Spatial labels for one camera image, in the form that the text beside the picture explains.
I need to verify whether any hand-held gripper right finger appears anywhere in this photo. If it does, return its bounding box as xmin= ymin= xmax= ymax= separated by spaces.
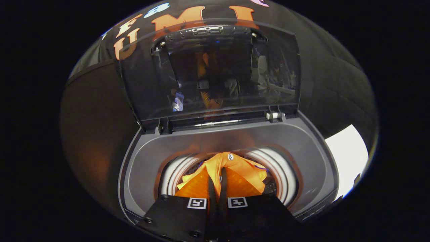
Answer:
xmin=217 ymin=167 xmax=301 ymax=242

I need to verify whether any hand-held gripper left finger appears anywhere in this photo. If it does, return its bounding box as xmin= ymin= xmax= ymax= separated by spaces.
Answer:
xmin=136 ymin=166 xmax=216 ymax=242

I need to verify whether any yellow polo shirt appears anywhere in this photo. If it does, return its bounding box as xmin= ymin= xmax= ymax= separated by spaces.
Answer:
xmin=177 ymin=152 xmax=269 ymax=202

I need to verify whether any dark washing machine lid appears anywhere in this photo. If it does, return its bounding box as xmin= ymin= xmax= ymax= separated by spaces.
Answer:
xmin=116 ymin=18 xmax=302 ymax=135

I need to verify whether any white table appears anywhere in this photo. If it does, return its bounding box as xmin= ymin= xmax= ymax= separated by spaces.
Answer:
xmin=324 ymin=124 xmax=370 ymax=201

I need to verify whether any black backdrop cloth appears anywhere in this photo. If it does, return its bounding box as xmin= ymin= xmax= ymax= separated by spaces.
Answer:
xmin=60 ymin=0 xmax=379 ymax=215

